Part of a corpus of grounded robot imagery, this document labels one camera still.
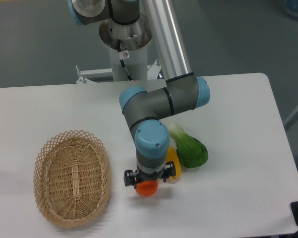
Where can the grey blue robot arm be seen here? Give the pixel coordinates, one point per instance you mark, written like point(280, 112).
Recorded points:
point(143, 110)

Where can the orange fruit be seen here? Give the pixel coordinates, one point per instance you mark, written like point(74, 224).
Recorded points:
point(147, 188)

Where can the woven wicker basket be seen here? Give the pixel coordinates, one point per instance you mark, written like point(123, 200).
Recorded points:
point(72, 179)

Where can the green bok choy vegetable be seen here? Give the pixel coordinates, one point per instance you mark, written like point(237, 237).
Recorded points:
point(191, 152)

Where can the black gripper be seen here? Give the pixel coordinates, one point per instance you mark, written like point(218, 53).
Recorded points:
point(131, 178)

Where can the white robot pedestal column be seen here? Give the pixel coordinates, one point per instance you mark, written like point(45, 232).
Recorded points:
point(136, 64)

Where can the white metal base frame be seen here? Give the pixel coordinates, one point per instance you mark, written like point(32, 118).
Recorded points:
point(106, 75)

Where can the yellow lemon fruit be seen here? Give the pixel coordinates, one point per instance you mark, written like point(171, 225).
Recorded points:
point(172, 156)

